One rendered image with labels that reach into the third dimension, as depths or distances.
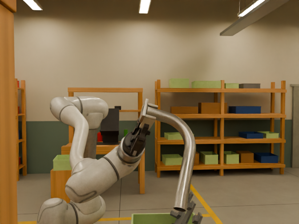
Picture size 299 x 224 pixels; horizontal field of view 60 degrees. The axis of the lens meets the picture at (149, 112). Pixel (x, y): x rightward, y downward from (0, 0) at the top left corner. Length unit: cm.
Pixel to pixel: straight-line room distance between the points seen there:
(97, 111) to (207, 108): 481
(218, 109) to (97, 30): 342
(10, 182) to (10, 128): 9
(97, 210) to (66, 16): 563
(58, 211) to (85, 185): 63
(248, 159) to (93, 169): 585
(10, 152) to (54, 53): 617
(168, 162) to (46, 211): 468
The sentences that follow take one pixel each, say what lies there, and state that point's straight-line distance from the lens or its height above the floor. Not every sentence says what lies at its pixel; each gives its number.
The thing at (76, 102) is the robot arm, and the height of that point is 169.
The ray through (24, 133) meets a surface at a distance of 661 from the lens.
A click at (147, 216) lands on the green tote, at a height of 95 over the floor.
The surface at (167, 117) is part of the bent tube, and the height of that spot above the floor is 165.
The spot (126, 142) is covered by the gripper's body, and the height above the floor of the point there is 156.
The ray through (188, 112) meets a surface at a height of 146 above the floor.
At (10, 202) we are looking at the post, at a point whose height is 152.
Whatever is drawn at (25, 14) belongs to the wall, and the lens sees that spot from 703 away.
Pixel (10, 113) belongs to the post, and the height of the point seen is 167.
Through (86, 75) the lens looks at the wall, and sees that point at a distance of 642.
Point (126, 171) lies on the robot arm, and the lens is 96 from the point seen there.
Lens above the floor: 169
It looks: 2 degrees down
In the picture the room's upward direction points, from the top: straight up
